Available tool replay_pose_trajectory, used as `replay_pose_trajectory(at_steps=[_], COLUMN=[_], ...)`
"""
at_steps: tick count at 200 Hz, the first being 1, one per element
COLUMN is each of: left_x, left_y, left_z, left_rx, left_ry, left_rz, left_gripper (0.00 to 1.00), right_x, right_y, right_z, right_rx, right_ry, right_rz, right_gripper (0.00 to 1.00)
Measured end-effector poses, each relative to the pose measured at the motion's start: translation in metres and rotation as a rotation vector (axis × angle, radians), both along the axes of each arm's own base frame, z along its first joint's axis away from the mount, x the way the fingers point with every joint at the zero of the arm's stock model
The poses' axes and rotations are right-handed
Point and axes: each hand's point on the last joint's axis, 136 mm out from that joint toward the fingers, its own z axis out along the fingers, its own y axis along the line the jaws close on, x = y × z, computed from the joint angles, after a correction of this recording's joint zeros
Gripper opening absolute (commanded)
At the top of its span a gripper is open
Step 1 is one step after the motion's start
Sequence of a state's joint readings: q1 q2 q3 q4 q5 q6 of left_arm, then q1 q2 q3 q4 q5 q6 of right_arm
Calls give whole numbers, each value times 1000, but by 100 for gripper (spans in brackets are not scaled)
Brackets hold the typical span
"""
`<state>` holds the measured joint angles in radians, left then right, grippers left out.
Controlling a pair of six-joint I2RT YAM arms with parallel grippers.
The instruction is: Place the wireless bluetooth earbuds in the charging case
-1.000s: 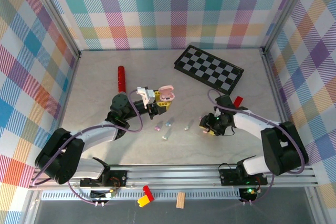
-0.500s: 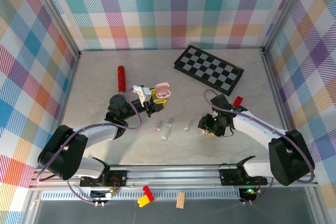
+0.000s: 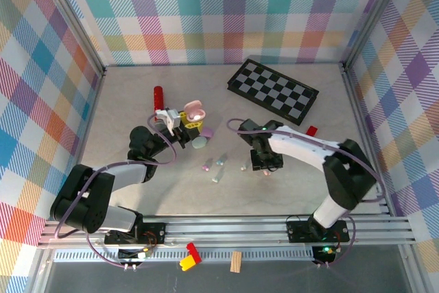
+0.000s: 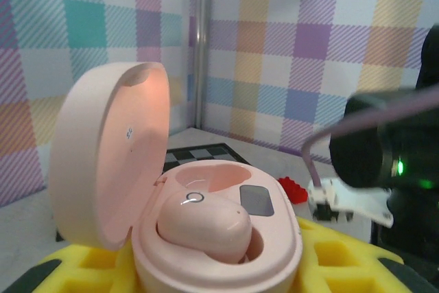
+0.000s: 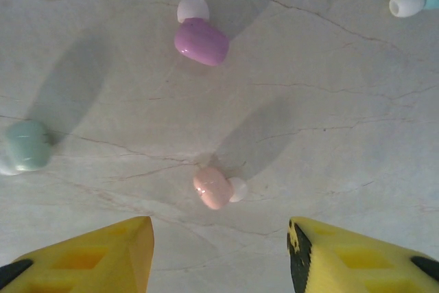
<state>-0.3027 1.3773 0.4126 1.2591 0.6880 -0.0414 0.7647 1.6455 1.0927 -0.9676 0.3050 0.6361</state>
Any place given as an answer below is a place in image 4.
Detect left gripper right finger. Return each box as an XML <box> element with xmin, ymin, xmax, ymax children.
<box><xmin>294</xmin><ymin>216</ymin><xmax>439</xmax><ymax>293</ymax></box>

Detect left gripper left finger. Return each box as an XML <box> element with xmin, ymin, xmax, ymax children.
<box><xmin>5</xmin><ymin>237</ymin><xmax>140</xmax><ymax>293</ymax></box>

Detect pink wireless earbud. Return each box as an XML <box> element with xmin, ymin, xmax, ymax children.
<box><xmin>156</xmin><ymin>189</ymin><xmax>253</xmax><ymax>265</ymax></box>

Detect pink earbud charging case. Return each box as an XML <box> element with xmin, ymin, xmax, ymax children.
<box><xmin>47</xmin><ymin>61</ymin><xmax>305</xmax><ymax>293</ymax></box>

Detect red toy brick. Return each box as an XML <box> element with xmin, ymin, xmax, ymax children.
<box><xmin>277</xmin><ymin>176</ymin><xmax>309</xmax><ymax>204</ymax></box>

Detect black and white chessboard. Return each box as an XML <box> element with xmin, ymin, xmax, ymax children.
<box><xmin>163</xmin><ymin>141</ymin><xmax>253</xmax><ymax>172</ymax></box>

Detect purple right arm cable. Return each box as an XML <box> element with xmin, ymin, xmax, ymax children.
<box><xmin>303</xmin><ymin>85</ymin><xmax>439</xmax><ymax>198</ymax></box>

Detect aluminium frame post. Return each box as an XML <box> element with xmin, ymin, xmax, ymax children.
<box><xmin>190</xmin><ymin>0</ymin><xmax>215</xmax><ymax>129</ymax></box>

